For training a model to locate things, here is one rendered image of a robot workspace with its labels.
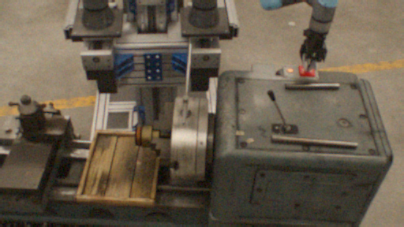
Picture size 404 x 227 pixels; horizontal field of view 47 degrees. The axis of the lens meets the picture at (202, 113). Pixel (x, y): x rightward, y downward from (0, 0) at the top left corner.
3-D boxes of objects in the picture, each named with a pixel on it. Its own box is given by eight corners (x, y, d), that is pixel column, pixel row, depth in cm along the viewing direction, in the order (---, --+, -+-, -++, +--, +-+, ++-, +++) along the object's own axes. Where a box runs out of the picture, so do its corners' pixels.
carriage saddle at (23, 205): (74, 124, 208) (72, 115, 204) (45, 213, 176) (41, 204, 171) (8, 120, 208) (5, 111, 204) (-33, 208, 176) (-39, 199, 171)
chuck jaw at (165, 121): (182, 128, 178) (184, 98, 177) (181, 131, 173) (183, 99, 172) (154, 127, 178) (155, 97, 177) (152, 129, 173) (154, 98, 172)
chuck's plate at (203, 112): (207, 130, 198) (209, 81, 173) (203, 195, 179) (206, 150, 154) (199, 129, 198) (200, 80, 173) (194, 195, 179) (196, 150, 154)
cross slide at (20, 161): (67, 115, 204) (65, 108, 200) (39, 196, 174) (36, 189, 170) (30, 113, 204) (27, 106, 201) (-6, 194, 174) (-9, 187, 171)
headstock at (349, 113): (343, 135, 209) (368, 69, 181) (365, 228, 175) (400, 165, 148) (213, 128, 209) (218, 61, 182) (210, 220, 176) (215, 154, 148)
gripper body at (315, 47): (303, 63, 167) (310, 35, 159) (301, 48, 173) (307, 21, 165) (324, 64, 167) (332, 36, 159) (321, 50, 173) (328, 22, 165)
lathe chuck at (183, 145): (198, 129, 198) (200, 80, 173) (194, 195, 179) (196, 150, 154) (177, 128, 198) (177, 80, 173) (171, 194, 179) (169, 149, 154)
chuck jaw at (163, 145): (181, 138, 172) (178, 159, 163) (181, 148, 175) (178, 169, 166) (151, 136, 172) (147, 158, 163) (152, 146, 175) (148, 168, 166)
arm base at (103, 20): (84, 12, 219) (80, -7, 212) (115, 11, 220) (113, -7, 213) (80, 30, 209) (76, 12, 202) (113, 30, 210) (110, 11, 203)
